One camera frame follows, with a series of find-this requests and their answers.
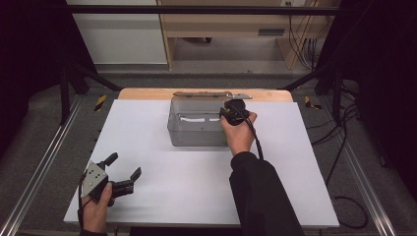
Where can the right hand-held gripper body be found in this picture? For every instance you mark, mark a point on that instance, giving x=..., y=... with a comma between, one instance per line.
x=233, y=111

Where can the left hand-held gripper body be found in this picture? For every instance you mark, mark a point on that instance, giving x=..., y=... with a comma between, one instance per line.
x=93, y=178

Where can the grey transparent storage box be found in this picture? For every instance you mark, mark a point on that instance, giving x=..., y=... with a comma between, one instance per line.
x=193, y=132

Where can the person's right hand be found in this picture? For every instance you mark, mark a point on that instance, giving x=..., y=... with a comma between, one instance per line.
x=239, y=137

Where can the person's left hand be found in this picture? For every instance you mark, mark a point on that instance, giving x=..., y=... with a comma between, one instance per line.
x=95, y=214

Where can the white table board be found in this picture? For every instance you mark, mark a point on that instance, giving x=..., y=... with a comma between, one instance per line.
x=177, y=193

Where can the yellow black tape strip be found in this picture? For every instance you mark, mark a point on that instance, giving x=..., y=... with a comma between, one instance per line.
x=309, y=102
x=100, y=103

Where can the wooden table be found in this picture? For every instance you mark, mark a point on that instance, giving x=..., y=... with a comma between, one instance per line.
x=147, y=94

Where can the light wooden desk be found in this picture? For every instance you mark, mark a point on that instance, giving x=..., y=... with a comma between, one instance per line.
x=223, y=24

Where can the white cabinet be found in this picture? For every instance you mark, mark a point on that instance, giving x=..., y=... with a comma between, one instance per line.
x=121, y=36

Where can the black curtain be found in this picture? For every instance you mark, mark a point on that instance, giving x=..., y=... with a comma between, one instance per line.
x=29, y=65
x=387, y=82

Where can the aluminium floor rail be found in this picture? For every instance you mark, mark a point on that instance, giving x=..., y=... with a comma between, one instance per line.
x=364, y=183
x=42, y=164

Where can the black frame stand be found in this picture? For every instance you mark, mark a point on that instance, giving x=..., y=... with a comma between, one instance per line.
x=337, y=95
x=64, y=98

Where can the black horizontal frame bar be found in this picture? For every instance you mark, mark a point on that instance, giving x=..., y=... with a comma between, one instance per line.
x=196, y=10

